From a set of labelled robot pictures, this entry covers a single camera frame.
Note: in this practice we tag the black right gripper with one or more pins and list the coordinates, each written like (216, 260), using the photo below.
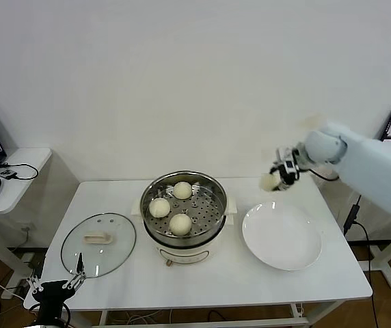
(284, 155)

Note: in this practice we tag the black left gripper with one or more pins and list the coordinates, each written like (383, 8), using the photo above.
(53, 290)

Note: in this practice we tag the white steamed baozi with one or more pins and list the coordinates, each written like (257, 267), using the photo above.
(159, 207)
(180, 224)
(182, 190)
(269, 182)

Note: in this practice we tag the round glass pot lid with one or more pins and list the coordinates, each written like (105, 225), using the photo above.
(113, 253)

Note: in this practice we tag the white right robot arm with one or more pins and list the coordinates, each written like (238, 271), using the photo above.
(370, 171)

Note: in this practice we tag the stainless steel steamer basket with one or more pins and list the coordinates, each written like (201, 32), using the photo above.
(205, 212)

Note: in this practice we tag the white round plate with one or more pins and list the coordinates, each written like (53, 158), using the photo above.
(281, 235)

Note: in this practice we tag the small usb adapter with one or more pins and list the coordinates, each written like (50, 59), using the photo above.
(7, 173)

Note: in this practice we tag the cream electric cooker pot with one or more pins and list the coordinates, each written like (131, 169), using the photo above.
(185, 254)

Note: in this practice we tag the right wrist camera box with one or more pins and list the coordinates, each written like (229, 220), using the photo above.
(288, 165)

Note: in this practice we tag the white wall socket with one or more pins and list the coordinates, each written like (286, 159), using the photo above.
(26, 227)

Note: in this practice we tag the white metal table frame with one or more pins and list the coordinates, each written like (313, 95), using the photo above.
(250, 322)

